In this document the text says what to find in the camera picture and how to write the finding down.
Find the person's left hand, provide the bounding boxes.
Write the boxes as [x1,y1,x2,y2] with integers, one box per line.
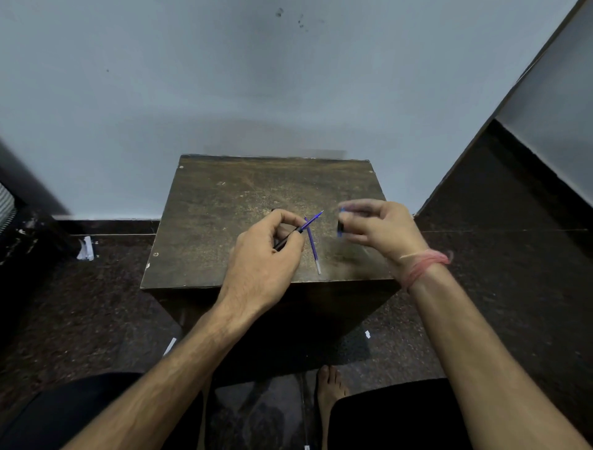
[216,209,307,323]

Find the person's right hand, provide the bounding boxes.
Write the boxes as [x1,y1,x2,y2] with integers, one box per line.
[337,199,431,280]

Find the black pen with blue refill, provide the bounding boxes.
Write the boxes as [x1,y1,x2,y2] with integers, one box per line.
[273,210,325,252]

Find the person's right forearm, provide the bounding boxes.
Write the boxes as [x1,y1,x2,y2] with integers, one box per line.
[408,263,592,450]

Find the person's left forearm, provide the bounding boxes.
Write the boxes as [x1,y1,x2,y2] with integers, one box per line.
[61,300,260,450]

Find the blue pen refill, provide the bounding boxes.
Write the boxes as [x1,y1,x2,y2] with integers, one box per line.
[304,216,322,275]

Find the pink thread wristband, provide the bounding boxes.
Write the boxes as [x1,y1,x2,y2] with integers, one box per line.
[399,249,454,291]

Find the brown wooden table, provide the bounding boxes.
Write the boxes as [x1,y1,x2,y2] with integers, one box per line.
[140,155,402,388]

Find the person's bare foot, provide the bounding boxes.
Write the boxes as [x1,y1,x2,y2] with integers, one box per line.
[316,365,349,450]

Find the black shorts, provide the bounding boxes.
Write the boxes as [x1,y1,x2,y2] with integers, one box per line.
[0,372,474,450]

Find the white striped cloth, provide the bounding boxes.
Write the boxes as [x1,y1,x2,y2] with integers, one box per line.
[0,182,18,233]

